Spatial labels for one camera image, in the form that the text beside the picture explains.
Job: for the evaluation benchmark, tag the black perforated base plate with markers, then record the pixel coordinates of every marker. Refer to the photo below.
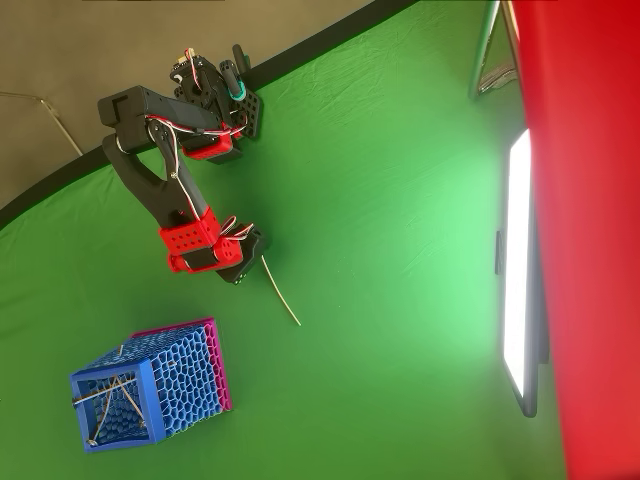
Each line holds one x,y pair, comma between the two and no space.
250,112

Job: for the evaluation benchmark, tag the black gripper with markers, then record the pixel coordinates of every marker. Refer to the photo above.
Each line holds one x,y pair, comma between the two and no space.
251,254

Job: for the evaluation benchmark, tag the bright LED light panel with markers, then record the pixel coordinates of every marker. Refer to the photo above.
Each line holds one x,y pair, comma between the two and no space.
517,260

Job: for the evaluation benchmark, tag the blurred red object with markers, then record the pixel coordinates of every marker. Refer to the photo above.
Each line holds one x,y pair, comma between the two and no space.
590,225

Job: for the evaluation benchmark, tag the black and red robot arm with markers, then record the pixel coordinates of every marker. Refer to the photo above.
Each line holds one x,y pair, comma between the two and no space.
160,192

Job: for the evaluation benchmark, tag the blue lattice basket pink base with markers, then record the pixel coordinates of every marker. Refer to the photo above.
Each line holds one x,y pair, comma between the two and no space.
185,380

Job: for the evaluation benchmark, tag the green cloth with black border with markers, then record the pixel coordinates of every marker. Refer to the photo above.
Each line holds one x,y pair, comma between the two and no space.
350,250

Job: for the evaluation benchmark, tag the metal stand frame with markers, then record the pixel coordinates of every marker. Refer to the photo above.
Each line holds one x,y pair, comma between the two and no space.
482,50

